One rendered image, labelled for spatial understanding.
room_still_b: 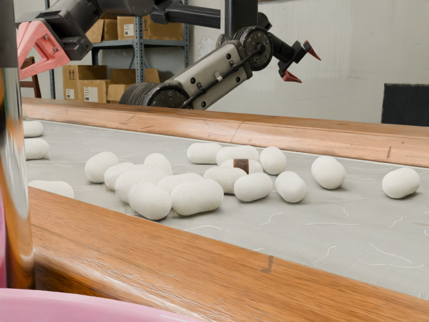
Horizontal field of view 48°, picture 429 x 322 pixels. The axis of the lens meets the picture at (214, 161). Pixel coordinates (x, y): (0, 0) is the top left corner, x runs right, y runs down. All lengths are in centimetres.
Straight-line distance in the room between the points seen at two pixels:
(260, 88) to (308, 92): 33
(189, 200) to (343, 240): 9
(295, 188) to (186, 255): 16
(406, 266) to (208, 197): 12
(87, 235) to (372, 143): 35
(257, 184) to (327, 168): 6
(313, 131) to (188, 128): 17
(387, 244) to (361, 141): 24
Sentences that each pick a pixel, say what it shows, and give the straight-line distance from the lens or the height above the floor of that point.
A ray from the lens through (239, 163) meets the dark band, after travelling 36.
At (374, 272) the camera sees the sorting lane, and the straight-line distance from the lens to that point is 23.
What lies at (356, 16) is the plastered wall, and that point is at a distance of 261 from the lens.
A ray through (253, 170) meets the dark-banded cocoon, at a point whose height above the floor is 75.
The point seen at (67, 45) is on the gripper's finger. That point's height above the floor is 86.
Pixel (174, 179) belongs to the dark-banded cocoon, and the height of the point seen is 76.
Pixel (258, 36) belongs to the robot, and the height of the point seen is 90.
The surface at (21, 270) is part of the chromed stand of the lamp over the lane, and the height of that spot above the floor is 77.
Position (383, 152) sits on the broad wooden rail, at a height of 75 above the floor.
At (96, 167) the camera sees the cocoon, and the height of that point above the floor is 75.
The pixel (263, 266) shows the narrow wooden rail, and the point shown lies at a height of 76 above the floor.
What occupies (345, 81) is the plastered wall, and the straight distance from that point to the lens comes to 262.
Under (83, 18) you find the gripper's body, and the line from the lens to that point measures 72.
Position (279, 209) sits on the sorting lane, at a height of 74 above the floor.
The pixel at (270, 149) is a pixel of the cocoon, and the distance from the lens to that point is 41.
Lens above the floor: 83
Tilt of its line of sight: 11 degrees down
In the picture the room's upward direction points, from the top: straight up
